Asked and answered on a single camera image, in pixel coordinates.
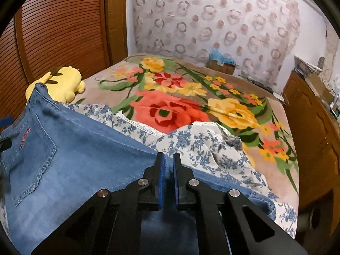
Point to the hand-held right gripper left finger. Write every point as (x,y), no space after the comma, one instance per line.
(160,183)

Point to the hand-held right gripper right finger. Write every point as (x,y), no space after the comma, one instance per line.
(176,183)

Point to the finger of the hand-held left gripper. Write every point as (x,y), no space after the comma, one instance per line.
(5,120)

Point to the blue denim pants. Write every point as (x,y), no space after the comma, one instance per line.
(79,151)

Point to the white blue floral quilt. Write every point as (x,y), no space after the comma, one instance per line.
(202,143)

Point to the colourful flower blanket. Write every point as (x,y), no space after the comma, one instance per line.
(172,111)

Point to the yellow plush toy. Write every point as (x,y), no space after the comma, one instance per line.
(65,81)

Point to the brown slatted wooden wardrobe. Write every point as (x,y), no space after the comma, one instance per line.
(66,32)

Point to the light blue plastic bag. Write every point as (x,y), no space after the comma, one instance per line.
(220,55)

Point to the brown wooden cabinet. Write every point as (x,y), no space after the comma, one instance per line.
(313,138)

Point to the pile of household clutter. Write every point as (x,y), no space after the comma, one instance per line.
(310,66)

